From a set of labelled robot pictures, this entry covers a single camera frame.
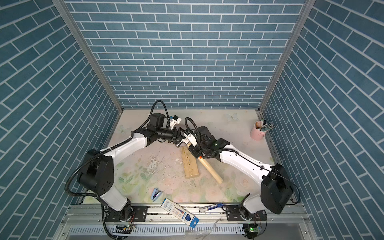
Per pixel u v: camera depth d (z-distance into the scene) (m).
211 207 0.75
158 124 0.71
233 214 0.74
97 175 0.46
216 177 0.79
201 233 0.69
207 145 0.61
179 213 0.72
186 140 0.80
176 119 0.80
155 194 0.79
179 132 0.75
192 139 0.71
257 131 0.96
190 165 0.87
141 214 0.74
